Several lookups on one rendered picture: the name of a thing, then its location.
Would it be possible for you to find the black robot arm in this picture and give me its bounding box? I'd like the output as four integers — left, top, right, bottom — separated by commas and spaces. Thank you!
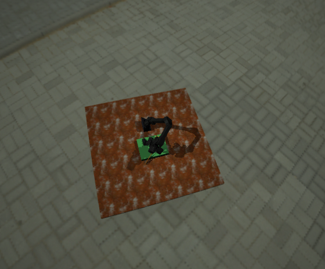
143, 117, 172, 154

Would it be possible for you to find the green flat panel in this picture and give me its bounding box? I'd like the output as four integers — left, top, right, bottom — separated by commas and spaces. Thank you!
136, 134, 169, 161

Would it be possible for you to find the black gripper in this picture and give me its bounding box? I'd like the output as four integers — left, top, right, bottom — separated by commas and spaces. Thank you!
146, 139, 164, 154

